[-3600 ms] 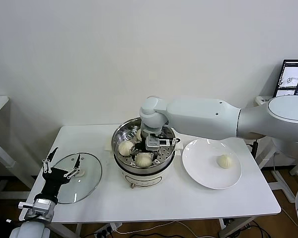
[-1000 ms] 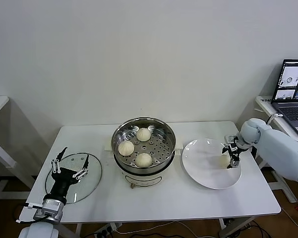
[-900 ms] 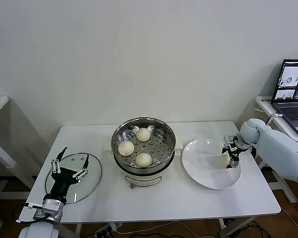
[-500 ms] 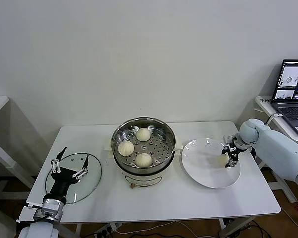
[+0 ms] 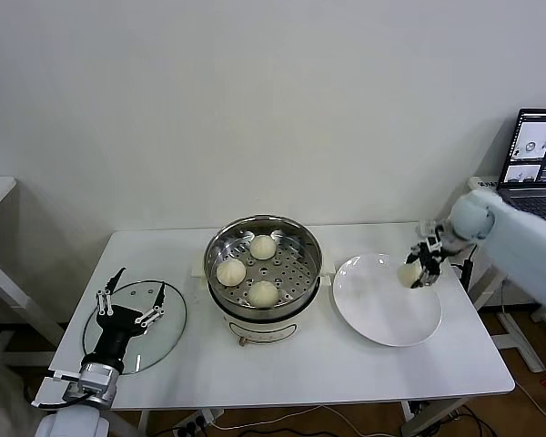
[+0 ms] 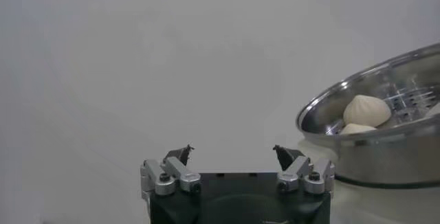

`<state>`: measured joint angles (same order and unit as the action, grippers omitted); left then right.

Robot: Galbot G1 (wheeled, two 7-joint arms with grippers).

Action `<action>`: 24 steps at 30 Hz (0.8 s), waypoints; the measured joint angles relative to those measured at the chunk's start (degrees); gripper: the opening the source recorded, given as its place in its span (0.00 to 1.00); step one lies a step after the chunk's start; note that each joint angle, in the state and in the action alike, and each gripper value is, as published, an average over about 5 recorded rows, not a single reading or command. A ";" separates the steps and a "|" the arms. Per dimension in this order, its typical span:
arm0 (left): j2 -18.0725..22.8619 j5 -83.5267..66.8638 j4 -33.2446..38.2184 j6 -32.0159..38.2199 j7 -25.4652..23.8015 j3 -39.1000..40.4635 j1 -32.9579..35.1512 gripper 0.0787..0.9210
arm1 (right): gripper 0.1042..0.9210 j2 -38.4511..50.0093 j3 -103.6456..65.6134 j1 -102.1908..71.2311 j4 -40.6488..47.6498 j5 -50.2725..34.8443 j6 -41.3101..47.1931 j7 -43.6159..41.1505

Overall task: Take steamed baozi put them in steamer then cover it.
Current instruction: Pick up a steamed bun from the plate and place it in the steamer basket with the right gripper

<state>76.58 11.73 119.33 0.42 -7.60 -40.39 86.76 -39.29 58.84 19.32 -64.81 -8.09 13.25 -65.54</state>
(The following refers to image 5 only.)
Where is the left wrist silver camera mount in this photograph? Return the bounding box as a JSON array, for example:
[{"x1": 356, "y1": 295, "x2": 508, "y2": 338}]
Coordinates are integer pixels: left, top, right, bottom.
[{"x1": 30, "y1": 361, "x2": 122, "y2": 409}]

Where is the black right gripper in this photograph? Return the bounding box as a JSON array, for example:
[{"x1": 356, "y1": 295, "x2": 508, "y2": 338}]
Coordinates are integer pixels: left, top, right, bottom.
[{"x1": 405, "y1": 243, "x2": 448, "y2": 290}]

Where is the perforated steel steamer basket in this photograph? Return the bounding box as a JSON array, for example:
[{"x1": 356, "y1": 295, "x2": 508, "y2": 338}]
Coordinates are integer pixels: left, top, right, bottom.
[{"x1": 191, "y1": 213, "x2": 337, "y2": 322}]

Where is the white laptop desk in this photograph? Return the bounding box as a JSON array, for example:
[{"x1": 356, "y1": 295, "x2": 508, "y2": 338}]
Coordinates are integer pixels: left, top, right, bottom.
[{"x1": 467, "y1": 176, "x2": 546, "y2": 374}]

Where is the white electric cooker pot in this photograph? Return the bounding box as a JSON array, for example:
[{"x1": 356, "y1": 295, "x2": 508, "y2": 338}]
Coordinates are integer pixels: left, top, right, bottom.
[{"x1": 191, "y1": 261, "x2": 337, "y2": 350}]

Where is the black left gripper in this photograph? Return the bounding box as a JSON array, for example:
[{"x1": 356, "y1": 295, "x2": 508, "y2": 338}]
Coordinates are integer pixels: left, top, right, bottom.
[{"x1": 93, "y1": 267, "x2": 167, "y2": 365}]

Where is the round glass lid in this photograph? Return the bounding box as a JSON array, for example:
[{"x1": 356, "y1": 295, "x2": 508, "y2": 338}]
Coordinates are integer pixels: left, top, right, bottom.
[{"x1": 82, "y1": 279, "x2": 188, "y2": 375}]

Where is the black cable with clamp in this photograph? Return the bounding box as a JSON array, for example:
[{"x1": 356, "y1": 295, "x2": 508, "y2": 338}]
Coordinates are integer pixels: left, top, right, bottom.
[{"x1": 452, "y1": 257, "x2": 477, "y2": 292}]

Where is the round white plate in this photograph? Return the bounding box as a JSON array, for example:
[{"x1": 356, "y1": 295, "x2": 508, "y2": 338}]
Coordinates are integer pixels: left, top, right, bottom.
[{"x1": 331, "y1": 253, "x2": 443, "y2": 348}]

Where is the white power strip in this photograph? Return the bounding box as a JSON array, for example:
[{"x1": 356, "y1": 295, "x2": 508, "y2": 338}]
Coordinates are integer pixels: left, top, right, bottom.
[{"x1": 172, "y1": 407, "x2": 227, "y2": 434}]

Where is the white steamed baozi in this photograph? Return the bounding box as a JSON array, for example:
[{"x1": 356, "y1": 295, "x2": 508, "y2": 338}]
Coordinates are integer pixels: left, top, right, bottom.
[
  {"x1": 247, "y1": 280, "x2": 279, "y2": 308},
  {"x1": 216, "y1": 259, "x2": 248, "y2": 287},
  {"x1": 396, "y1": 262, "x2": 424, "y2": 289},
  {"x1": 249, "y1": 235, "x2": 278, "y2": 261}
]

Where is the grey open laptop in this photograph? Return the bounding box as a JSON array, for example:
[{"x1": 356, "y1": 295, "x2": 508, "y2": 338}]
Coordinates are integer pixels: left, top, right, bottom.
[{"x1": 497, "y1": 107, "x2": 546, "y2": 224}]

